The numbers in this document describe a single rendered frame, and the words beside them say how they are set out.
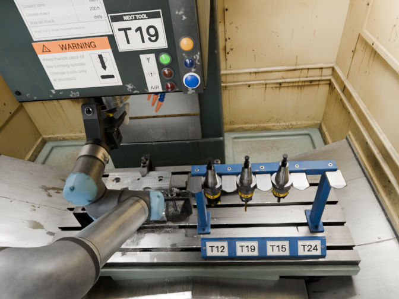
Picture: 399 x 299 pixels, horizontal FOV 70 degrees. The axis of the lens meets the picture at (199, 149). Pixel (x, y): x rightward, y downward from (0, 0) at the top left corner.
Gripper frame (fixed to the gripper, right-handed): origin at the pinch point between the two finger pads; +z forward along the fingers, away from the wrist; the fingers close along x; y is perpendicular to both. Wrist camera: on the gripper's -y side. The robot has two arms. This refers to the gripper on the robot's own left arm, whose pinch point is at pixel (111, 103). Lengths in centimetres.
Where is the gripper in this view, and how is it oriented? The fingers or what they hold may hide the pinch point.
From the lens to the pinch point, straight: 97.3
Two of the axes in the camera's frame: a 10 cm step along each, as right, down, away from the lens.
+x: 9.9, -0.5, -1.0
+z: 0.4, -7.1, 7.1
